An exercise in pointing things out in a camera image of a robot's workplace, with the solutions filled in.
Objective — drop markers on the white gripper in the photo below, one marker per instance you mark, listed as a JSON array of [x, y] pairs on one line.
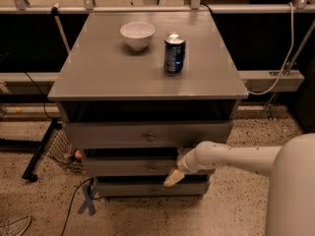
[[184, 164]]

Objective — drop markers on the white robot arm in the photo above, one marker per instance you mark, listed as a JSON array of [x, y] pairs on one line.
[[290, 168]]

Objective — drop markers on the grey top drawer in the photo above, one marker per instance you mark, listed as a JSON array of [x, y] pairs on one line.
[[146, 135]]

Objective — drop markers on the grey drawer cabinet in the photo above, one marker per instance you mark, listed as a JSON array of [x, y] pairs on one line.
[[105, 81]]

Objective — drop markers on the blue tape cross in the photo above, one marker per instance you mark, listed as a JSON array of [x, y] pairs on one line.
[[88, 204]]

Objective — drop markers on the blue soda can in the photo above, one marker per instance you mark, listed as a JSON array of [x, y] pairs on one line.
[[174, 52]]

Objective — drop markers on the white ceramic bowl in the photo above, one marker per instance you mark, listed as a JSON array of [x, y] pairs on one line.
[[137, 35]]

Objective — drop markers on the black metal stand leg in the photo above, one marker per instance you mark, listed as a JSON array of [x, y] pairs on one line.
[[28, 174]]

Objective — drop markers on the white fan grille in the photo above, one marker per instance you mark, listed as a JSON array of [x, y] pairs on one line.
[[15, 226]]

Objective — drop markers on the wire mesh basket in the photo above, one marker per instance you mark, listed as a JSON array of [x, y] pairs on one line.
[[62, 152]]

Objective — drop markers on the metal railing frame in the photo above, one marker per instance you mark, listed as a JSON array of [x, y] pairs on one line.
[[59, 7]]

